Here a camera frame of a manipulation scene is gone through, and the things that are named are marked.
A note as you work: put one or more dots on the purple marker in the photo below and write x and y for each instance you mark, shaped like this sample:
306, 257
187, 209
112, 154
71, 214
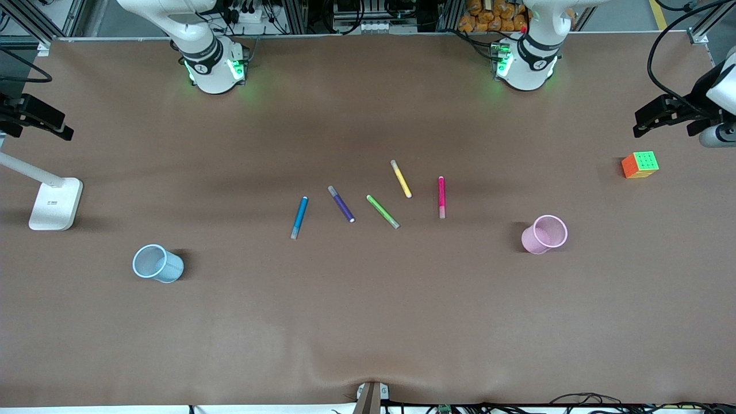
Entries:
341, 204

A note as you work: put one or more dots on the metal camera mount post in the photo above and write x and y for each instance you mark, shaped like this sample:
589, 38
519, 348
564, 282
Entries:
369, 399

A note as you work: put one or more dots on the white power strip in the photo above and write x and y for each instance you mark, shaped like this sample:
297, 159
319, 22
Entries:
247, 16

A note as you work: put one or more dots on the orange snack bags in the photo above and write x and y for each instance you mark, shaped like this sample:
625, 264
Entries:
489, 17

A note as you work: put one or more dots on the multicoloured puzzle cube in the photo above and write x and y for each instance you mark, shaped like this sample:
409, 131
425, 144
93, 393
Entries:
640, 165

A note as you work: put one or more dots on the blue mesh cup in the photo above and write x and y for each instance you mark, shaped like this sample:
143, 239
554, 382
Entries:
158, 264

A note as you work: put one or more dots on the yellow marker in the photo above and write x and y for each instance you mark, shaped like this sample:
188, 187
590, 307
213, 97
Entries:
401, 179

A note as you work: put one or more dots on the green marker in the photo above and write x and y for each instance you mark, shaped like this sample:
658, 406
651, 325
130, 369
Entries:
382, 211

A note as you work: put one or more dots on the pink mesh cup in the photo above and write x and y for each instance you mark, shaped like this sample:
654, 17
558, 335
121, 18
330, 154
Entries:
543, 236

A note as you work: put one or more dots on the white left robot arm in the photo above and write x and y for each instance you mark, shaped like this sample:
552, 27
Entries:
526, 66

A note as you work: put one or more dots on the pink marker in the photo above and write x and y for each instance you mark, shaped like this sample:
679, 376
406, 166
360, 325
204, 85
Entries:
441, 198

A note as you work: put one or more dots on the white lamp stand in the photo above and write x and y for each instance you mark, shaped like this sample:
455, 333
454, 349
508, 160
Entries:
54, 204

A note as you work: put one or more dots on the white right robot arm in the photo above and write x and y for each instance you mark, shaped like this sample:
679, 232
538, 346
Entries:
210, 69

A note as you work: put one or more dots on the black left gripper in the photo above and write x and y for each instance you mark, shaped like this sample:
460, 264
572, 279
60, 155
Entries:
699, 95

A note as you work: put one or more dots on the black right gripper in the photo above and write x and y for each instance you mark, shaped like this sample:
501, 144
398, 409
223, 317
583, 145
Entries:
12, 110

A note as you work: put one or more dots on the blue marker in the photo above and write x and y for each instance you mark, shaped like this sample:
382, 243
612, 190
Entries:
299, 217

